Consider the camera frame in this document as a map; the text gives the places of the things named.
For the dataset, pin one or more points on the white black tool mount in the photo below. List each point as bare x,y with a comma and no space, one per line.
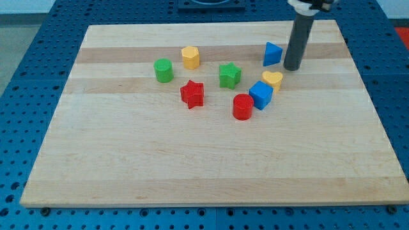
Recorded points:
312,7

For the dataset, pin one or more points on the green star block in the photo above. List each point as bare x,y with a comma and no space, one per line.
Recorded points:
229,75

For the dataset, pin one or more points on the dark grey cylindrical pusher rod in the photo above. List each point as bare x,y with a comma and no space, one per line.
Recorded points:
297,42

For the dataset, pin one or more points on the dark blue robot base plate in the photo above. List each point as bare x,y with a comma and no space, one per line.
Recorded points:
184,5

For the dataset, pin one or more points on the red star block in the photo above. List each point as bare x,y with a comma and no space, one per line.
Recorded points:
193,94

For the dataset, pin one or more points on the green cylinder block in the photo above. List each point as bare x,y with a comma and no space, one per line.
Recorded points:
163,70

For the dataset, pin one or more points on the blue cube block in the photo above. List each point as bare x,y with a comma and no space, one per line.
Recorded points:
261,94

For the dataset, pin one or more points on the blue triangle block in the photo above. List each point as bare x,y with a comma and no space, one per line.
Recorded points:
273,54

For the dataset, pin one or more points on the red cylinder block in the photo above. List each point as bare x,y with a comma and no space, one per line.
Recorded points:
242,106

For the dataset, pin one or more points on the yellow heart block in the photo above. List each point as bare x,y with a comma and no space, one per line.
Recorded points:
273,79

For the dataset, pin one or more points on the wooden board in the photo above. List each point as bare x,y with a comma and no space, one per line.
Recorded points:
119,138

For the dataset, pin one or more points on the yellow hexagon block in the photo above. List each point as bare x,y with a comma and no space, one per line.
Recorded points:
191,57

